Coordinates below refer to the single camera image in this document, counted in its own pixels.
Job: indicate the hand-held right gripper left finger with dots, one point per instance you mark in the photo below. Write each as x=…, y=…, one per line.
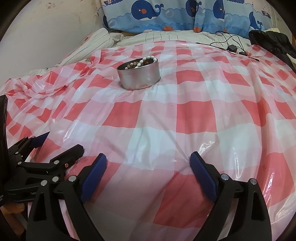
x=93, y=178

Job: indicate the person's left hand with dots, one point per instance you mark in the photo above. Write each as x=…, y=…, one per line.
x=16, y=208

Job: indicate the beige patterned fabric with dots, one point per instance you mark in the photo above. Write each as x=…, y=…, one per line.
x=291, y=58

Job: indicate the white striped quilt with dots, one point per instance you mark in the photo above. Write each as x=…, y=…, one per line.
x=161, y=36

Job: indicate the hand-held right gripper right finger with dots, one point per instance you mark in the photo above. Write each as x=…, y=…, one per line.
x=203, y=178

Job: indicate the black jacket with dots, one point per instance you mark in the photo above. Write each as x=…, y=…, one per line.
x=272, y=41

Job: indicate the red checkered plastic tablecloth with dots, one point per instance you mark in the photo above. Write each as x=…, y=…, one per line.
x=161, y=115

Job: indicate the silver round tin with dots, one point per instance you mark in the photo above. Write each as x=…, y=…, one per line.
x=138, y=78

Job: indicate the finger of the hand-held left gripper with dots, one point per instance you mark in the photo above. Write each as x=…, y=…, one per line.
x=39, y=141
x=69, y=154

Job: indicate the black charger adapter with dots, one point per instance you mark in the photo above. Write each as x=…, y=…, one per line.
x=232, y=48

